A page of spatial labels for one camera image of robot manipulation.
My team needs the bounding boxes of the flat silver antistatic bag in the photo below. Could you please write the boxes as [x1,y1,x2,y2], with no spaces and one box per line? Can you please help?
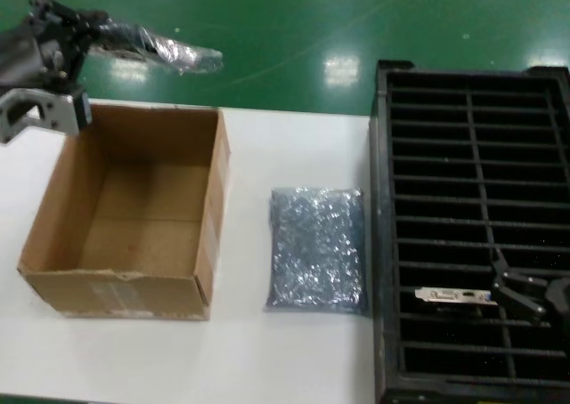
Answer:
[265,185,371,319]

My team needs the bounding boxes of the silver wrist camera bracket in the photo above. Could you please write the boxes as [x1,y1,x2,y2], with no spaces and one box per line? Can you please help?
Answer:
[0,86,94,145]

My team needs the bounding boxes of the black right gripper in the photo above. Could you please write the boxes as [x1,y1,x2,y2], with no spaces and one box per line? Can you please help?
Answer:
[489,247,570,326]

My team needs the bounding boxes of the silver antistatic bag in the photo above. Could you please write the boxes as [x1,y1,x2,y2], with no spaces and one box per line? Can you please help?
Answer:
[265,185,371,319]
[88,20,224,76]

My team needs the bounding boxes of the brown cardboard box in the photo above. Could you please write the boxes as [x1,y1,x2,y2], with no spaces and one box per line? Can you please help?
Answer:
[16,103,232,321]

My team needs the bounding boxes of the black slotted plastic container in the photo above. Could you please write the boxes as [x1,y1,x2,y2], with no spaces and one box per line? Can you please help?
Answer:
[368,59,570,404]

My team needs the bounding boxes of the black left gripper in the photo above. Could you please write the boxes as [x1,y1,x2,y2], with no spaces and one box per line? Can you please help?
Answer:
[0,0,111,94]

